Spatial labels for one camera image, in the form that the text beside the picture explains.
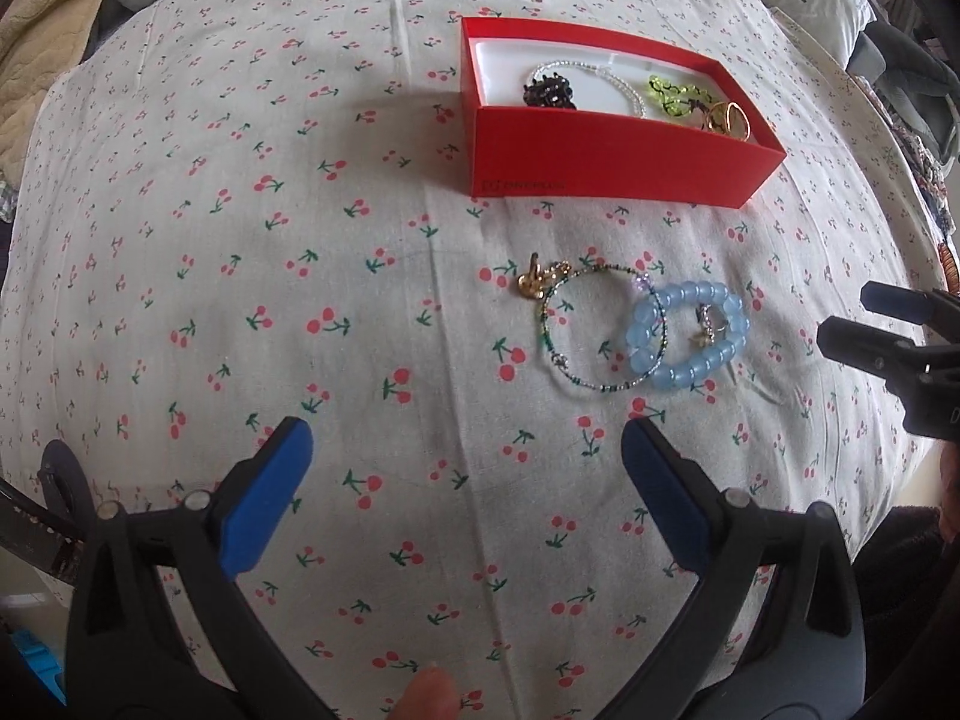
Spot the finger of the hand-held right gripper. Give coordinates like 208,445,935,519
817,317,938,398
861,281,960,331

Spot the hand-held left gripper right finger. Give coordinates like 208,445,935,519
621,414,871,720

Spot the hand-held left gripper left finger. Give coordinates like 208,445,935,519
64,416,338,720

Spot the blue bead bracelet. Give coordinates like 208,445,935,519
626,280,751,393

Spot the small star charm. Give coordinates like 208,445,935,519
690,304,730,351

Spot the thin multicolour beaded bracelet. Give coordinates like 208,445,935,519
536,264,668,393

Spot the gold earring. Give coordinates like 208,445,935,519
516,253,575,301

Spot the red cardboard box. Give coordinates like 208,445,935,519
459,16,787,209

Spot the person's left hand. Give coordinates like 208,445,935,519
394,664,460,720

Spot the floral cloth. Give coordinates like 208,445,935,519
892,120,960,241

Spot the dark fuzzy cloth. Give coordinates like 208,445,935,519
855,502,960,623

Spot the grey cloth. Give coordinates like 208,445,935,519
855,19,960,160

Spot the cherry print cloth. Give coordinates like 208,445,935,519
0,0,955,720

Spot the blue plastic object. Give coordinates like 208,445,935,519
7,628,67,700

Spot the beige quilted blanket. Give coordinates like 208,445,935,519
0,0,107,181

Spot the green bead bracelet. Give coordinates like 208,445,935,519
646,73,721,123

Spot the white bead necklace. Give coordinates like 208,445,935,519
527,58,650,119

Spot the black beaded hair tie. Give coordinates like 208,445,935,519
523,71,577,110

